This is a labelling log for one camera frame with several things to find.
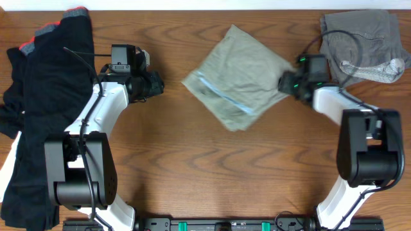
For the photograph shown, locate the khaki shorts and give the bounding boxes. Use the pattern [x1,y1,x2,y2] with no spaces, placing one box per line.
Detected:
[182,26,295,132]

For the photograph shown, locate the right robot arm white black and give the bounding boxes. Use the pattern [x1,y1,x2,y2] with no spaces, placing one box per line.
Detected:
[278,71,405,230]

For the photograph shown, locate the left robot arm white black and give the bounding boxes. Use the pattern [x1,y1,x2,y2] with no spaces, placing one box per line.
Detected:
[44,71,164,230]

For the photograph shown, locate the folded grey shorts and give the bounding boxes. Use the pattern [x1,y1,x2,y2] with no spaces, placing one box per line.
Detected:
[320,10,410,87]

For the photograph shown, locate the black garment with red-grey trim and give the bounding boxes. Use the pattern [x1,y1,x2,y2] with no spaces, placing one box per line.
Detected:
[1,7,95,230]

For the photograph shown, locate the white garment under pile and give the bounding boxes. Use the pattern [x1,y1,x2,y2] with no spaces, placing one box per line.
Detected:
[0,132,22,202]

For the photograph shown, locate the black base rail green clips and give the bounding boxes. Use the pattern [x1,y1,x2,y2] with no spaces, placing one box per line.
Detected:
[62,216,385,231]

